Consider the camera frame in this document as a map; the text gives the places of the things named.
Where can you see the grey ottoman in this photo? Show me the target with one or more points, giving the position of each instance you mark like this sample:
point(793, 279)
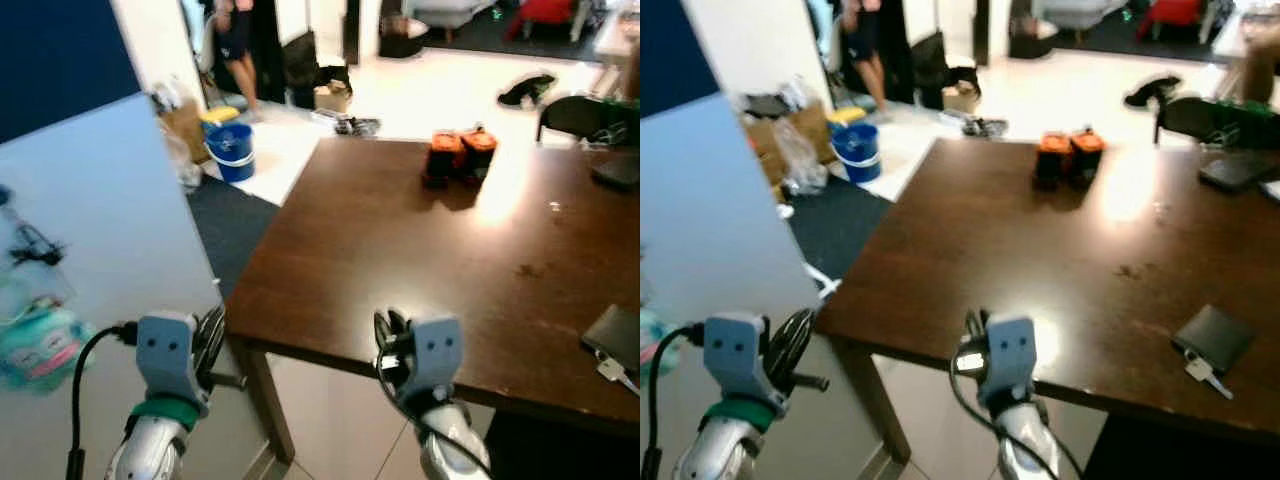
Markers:
point(450, 12)
point(1080, 12)

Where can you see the black flat gadget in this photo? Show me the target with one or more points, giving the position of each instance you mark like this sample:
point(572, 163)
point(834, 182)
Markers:
point(985, 127)
point(357, 126)

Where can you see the blue plastic bucket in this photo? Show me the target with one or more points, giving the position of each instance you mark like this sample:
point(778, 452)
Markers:
point(858, 155)
point(232, 155)

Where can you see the black leather key wallet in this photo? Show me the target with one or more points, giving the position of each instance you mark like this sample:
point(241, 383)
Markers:
point(615, 335)
point(1213, 340)

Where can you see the silver key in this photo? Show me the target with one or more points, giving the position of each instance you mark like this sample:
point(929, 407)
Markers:
point(612, 372)
point(1200, 371)

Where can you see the teal plush toy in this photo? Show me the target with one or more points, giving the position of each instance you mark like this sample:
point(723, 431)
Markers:
point(40, 345)
point(650, 340)

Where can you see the dark wooden table leg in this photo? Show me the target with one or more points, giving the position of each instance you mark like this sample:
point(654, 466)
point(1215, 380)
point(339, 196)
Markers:
point(875, 400)
point(265, 400)

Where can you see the yellow cloth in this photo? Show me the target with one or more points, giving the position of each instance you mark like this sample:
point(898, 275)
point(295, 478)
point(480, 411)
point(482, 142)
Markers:
point(220, 115)
point(848, 115)

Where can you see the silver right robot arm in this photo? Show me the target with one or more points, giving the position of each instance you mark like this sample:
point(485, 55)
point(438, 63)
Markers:
point(1025, 440)
point(450, 440)

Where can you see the black door frame post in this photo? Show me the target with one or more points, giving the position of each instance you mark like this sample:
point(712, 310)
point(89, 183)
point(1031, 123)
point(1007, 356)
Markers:
point(353, 30)
point(982, 30)

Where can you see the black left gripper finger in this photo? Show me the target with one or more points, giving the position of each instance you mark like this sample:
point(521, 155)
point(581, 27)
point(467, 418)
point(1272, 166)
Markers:
point(803, 330)
point(777, 335)
point(203, 330)
point(219, 326)

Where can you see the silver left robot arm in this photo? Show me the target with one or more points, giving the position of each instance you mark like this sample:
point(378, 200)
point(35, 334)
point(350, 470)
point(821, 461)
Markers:
point(150, 450)
point(720, 452)

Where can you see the orange black power tool battery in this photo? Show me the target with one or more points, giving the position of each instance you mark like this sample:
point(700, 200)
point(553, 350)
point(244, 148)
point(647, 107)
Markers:
point(443, 162)
point(1053, 163)
point(478, 153)
point(1088, 155)

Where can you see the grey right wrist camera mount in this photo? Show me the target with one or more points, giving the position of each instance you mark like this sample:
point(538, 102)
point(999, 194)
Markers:
point(1010, 350)
point(437, 350)

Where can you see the dark blue wall panel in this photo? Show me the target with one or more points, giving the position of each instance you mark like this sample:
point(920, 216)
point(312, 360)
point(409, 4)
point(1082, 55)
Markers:
point(60, 60)
point(660, 50)

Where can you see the black smartphone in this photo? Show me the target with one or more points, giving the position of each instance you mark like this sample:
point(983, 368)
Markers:
point(1235, 172)
point(618, 173)

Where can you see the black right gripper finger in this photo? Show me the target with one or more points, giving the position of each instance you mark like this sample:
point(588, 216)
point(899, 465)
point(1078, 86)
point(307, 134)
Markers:
point(380, 332)
point(969, 330)
point(404, 334)
point(989, 333)

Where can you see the dark grey carpet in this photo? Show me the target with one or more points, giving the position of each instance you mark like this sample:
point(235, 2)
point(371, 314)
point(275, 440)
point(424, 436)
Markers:
point(840, 225)
point(230, 230)

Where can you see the red cloth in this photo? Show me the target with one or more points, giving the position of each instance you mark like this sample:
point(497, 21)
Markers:
point(1172, 15)
point(545, 15)

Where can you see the white partition board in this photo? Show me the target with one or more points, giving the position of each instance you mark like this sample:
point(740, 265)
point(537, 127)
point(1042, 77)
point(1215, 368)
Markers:
point(120, 200)
point(720, 200)

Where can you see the small cardboard box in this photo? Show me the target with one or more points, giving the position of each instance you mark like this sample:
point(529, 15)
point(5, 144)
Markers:
point(961, 98)
point(332, 98)

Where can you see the large brown cardboard box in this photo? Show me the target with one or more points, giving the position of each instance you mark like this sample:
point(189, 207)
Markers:
point(765, 140)
point(185, 122)

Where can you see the large black bag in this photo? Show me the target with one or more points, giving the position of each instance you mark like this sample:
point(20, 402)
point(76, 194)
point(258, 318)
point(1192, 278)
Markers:
point(930, 65)
point(300, 65)

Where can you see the standing person in dark shorts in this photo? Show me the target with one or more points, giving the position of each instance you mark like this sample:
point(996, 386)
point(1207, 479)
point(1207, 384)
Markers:
point(237, 45)
point(866, 45)

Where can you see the hanging black key bunch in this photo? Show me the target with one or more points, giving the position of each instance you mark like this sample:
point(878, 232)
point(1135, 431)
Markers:
point(35, 246)

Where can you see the small black bag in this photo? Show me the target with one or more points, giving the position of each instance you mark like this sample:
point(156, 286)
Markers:
point(527, 90)
point(1152, 92)

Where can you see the small blue screen device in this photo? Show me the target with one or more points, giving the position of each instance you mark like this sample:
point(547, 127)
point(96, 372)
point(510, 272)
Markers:
point(1272, 189)

